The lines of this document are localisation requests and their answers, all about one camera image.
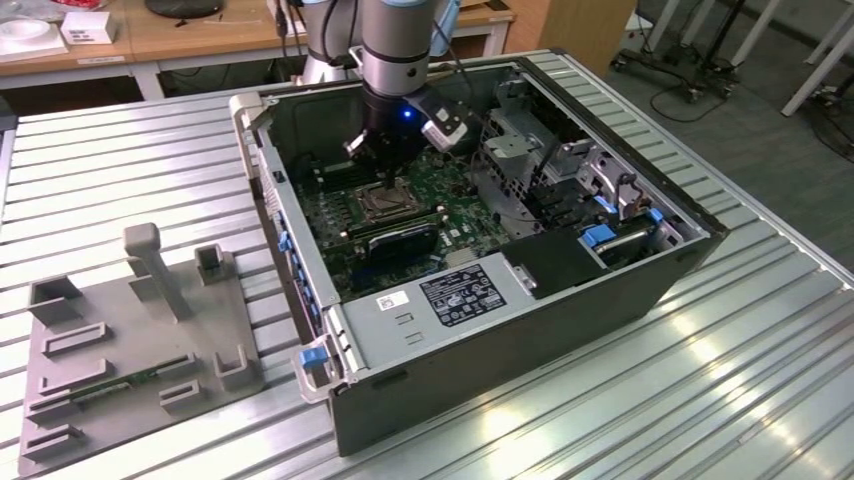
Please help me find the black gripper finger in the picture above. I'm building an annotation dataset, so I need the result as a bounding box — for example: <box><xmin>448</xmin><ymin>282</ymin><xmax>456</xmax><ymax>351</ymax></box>
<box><xmin>343</xmin><ymin>128</ymin><xmax>397</xmax><ymax>191</ymax></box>
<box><xmin>393</xmin><ymin>143</ymin><xmax>429</xmax><ymax>192</ymax></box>

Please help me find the silver CPU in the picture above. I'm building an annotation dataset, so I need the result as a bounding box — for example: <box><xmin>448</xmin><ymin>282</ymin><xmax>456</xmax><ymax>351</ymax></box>
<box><xmin>366</xmin><ymin>192</ymin><xmax>409</xmax><ymax>214</ymax></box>

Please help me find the metal socket cover frame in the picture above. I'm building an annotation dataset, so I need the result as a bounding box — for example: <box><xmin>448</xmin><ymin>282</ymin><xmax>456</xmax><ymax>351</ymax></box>
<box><xmin>358</xmin><ymin>180</ymin><xmax>422</xmax><ymax>221</ymax></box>

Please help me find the CPU socket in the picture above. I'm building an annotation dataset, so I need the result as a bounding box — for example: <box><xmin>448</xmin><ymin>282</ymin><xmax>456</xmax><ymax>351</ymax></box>
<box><xmin>353</xmin><ymin>175</ymin><xmax>429</xmax><ymax>224</ymax></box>

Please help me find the green motherboard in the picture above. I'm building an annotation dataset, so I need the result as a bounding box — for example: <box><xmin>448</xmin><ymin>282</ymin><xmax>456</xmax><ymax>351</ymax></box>
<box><xmin>297</xmin><ymin>149</ymin><xmax>536</xmax><ymax>296</ymax></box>

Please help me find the perforated metal drive cage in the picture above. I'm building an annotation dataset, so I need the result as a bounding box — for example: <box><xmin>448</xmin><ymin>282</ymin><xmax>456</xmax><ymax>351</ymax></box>
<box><xmin>474</xmin><ymin>74</ymin><xmax>569</xmax><ymax>226</ymax></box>

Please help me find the black graphics card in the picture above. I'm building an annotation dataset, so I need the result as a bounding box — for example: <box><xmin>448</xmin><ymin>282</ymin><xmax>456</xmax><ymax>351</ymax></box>
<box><xmin>347</xmin><ymin>222</ymin><xmax>444</xmax><ymax>295</ymax></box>

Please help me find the black plastic shroud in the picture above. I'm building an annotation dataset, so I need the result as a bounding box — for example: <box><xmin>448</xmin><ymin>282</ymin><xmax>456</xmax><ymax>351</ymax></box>
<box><xmin>498</xmin><ymin>230</ymin><xmax>610</xmax><ymax>301</ymax></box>

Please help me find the grey power supply unit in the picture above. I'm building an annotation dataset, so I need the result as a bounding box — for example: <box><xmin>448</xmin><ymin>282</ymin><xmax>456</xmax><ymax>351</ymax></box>
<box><xmin>326</xmin><ymin>251</ymin><xmax>540</xmax><ymax>374</ymax></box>

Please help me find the blue disk carrier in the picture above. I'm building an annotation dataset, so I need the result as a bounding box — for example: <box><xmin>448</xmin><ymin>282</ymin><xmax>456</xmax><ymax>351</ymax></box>
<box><xmin>577</xmin><ymin>223</ymin><xmax>653</xmax><ymax>264</ymax></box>

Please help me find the wooden desk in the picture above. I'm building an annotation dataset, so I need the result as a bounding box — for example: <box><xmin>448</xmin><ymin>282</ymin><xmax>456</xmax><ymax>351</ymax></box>
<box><xmin>0</xmin><ymin>0</ymin><xmax>520</xmax><ymax>101</ymax></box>

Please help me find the wooden cabinet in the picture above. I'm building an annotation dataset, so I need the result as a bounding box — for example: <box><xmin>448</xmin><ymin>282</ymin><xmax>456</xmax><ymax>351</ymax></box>
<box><xmin>537</xmin><ymin>0</ymin><xmax>636</xmax><ymax>79</ymax></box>

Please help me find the black round stand base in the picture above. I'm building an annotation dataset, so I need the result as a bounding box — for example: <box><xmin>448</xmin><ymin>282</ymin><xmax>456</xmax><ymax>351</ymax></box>
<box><xmin>145</xmin><ymin>0</ymin><xmax>226</xmax><ymax>17</ymax></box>

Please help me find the black wheeled stand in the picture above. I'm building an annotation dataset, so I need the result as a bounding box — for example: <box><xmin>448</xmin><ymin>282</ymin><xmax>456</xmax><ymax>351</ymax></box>
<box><xmin>610</xmin><ymin>0</ymin><xmax>746</xmax><ymax>104</ymax></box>

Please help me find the open black PC case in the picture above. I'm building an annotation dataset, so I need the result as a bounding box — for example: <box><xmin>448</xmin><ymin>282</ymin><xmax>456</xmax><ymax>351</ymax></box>
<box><xmin>229</xmin><ymin>53</ymin><xmax>730</xmax><ymax>457</ymax></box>

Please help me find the white cardboard box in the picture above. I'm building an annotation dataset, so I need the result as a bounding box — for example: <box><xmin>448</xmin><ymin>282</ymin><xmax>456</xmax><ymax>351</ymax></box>
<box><xmin>59</xmin><ymin>10</ymin><xmax>121</xmax><ymax>46</ymax></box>

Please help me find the grey parts rack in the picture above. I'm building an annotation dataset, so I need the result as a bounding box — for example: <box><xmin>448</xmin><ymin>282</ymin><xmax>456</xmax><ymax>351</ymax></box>
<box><xmin>17</xmin><ymin>222</ymin><xmax>269</xmax><ymax>476</ymax></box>

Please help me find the white plastic dish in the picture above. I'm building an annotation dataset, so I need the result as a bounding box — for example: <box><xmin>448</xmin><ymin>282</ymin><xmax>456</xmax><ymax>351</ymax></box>
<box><xmin>0</xmin><ymin>17</ymin><xmax>70</xmax><ymax>57</ymax></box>

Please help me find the green RAM stick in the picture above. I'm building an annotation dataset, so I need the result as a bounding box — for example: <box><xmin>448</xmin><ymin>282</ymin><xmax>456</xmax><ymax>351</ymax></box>
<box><xmin>66</xmin><ymin>369</ymin><xmax>162</xmax><ymax>404</ymax></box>

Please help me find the white table leg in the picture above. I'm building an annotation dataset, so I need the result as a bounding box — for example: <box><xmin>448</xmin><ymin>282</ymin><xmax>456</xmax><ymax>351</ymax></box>
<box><xmin>780</xmin><ymin>0</ymin><xmax>854</xmax><ymax>117</ymax></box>

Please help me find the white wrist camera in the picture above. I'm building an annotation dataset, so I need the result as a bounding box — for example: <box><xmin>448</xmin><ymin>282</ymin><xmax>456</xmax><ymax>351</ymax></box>
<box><xmin>406</xmin><ymin>93</ymin><xmax>470</xmax><ymax>152</ymax></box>

